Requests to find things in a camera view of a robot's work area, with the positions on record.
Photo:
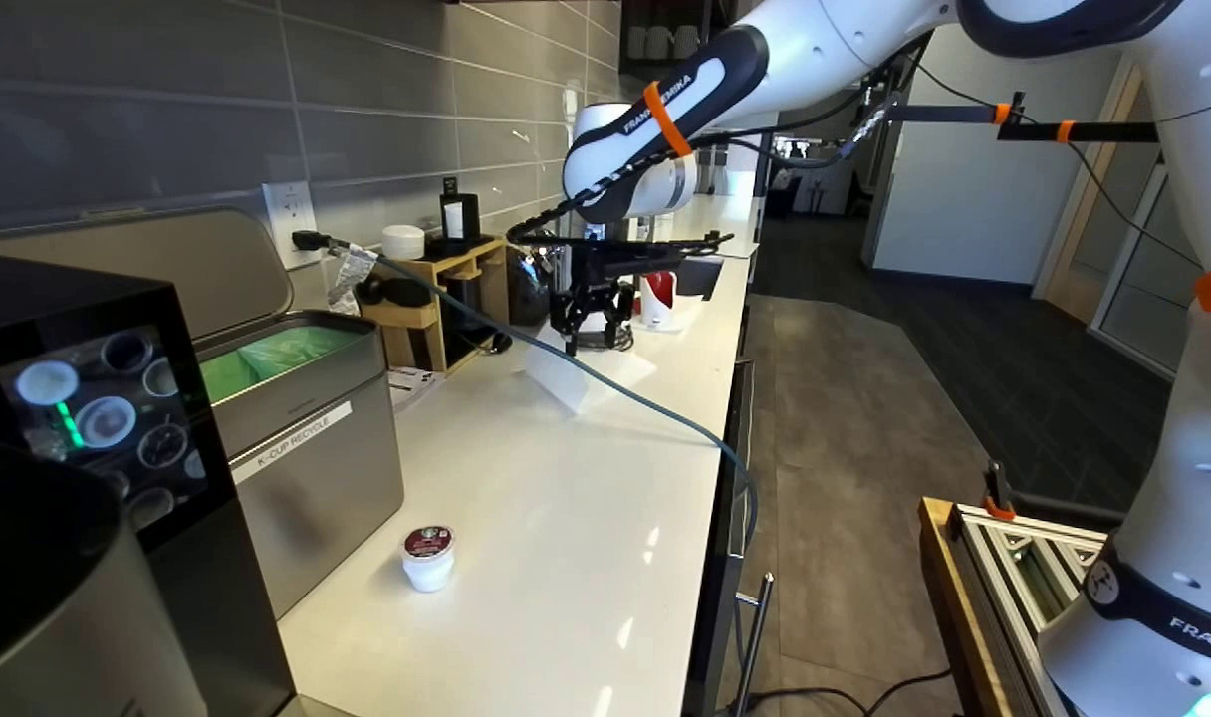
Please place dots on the white door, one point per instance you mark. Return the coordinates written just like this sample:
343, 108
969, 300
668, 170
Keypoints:
979, 214

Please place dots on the orange black clamp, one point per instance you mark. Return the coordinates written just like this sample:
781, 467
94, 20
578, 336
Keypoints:
999, 502

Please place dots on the wooden door frame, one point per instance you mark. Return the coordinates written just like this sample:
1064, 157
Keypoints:
1097, 199

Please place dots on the dark base cabinet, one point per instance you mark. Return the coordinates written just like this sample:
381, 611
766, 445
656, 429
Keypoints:
709, 597

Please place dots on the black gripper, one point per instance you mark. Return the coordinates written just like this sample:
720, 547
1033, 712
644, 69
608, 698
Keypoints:
612, 281

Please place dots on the black coffee machine with screen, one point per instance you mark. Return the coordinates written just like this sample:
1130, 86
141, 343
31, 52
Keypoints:
51, 304

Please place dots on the wooden countertop rack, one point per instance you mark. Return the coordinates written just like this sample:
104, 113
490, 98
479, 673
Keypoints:
429, 320

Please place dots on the red object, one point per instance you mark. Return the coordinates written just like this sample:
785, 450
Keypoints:
663, 300

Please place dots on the small white jar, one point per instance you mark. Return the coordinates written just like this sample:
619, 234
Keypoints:
405, 240

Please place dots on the black bottle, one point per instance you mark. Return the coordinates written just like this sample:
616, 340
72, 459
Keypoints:
454, 222

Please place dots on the round silver canister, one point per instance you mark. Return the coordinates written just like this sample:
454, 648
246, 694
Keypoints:
60, 624

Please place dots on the black boom bar orange clamps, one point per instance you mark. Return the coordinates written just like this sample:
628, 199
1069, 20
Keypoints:
1097, 129

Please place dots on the white wall outlet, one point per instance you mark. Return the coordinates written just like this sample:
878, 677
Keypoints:
290, 204

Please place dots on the clear plastic wrapper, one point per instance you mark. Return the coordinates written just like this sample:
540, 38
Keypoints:
352, 271

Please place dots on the dark background shelf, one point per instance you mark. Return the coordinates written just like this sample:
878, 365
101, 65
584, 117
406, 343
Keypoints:
669, 32

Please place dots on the white paper towel sheet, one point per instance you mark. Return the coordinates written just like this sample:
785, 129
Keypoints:
578, 382

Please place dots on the wood and aluminium cart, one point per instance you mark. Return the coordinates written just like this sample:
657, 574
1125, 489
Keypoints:
957, 597

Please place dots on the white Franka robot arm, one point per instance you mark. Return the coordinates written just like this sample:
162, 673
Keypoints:
817, 41

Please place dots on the white coffee capsule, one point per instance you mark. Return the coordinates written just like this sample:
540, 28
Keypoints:
429, 564

